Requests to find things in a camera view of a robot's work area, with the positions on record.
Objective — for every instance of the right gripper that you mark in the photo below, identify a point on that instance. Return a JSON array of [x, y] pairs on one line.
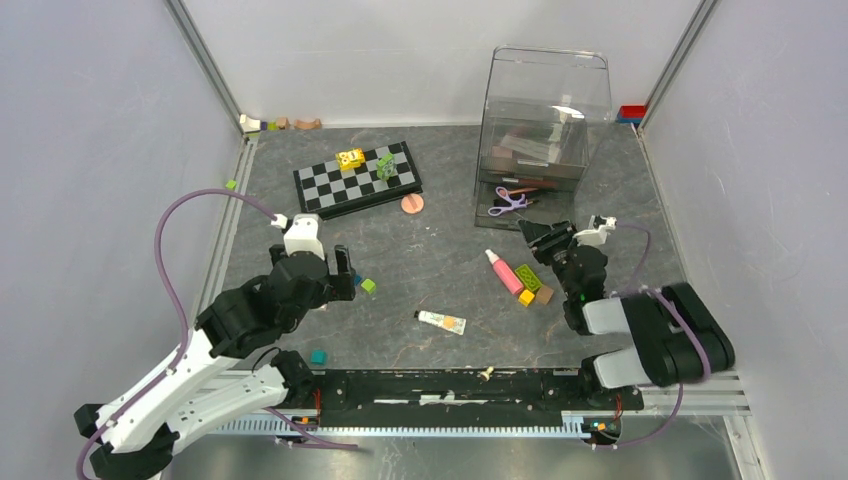
[[543, 238]]

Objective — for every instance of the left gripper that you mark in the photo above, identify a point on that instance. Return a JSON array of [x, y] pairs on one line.
[[343, 285]]

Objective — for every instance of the pink pencil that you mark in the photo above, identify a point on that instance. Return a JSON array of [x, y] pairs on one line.
[[522, 191]]

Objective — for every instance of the pink bottle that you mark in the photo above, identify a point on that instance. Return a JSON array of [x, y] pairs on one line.
[[505, 273]]

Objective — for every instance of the peach powder puff brush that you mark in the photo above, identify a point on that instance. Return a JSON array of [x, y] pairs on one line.
[[412, 203]]

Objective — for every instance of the white cream tube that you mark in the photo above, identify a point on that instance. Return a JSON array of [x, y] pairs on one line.
[[445, 322]]

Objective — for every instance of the clear acrylic makeup organizer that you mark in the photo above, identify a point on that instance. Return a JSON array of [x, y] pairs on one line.
[[540, 92]]

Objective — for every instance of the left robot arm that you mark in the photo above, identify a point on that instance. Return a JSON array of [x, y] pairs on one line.
[[137, 435]]

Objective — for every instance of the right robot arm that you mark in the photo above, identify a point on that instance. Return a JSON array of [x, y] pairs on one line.
[[675, 339]]

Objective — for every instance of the small green cube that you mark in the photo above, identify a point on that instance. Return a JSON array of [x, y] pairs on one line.
[[369, 285]]

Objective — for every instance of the green lego brick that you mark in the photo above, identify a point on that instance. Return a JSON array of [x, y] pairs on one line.
[[528, 278]]

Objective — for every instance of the brown wooden cube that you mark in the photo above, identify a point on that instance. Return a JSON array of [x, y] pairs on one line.
[[544, 295]]

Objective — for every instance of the yellow cube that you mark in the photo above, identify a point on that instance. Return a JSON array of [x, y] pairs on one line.
[[526, 297]]

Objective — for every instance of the teal cube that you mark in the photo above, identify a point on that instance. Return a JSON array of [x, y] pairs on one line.
[[318, 357]]

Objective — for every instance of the black white chessboard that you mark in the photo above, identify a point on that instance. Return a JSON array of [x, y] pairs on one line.
[[327, 191]]

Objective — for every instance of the green toy block on chessboard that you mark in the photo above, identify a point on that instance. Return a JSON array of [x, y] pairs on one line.
[[386, 167]]

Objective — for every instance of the yellow toy block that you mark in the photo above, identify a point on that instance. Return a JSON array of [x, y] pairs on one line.
[[350, 159]]

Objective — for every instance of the white chess pawn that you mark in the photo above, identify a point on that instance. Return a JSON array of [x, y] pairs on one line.
[[486, 374]]

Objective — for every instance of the red blue bricks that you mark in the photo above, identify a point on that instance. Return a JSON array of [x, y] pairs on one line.
[[631, 114]]

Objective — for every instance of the wooden blocks in corner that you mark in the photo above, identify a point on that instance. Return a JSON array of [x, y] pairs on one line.
[[251, 125]]

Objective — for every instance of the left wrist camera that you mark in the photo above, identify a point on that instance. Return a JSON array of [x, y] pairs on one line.
[[300, 233]]

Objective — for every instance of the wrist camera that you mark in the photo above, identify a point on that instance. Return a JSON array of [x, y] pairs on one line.
[[597, 232], [300, 233]]

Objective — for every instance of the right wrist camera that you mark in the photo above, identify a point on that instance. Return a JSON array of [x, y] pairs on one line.
[[597, 232]]

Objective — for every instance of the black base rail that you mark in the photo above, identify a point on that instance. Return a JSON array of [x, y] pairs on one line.
[[458, 398]]

